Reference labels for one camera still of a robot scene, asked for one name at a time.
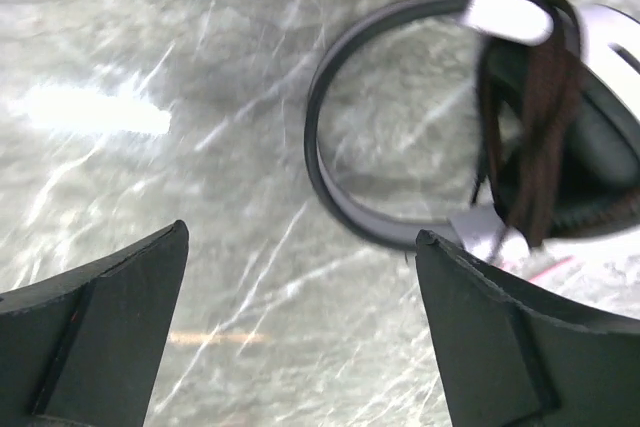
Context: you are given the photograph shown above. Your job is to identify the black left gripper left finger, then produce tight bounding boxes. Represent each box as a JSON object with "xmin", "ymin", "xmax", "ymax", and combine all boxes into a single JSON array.
[{"xmin": 1, "ymin": 220, "xmax": 189, "ymax": 426}]

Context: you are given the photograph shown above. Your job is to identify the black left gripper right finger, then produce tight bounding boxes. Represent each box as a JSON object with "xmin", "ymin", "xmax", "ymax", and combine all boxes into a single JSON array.
[{"xmin": 416, "ymin": 231, "xmax": 639, "ymax": 427}]

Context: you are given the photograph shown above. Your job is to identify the black headphone cable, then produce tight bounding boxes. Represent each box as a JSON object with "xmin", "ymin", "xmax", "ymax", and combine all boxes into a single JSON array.
[{"xmin": 319, "ymin": 0, "xmax": 640, "ymax": 268}]

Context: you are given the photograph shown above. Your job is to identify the white and black headphones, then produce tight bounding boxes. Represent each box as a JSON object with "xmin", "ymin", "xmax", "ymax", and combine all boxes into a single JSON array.
[{"xmin": 303, "ymin": 0, "xmax": 639, "ymax": 259}]

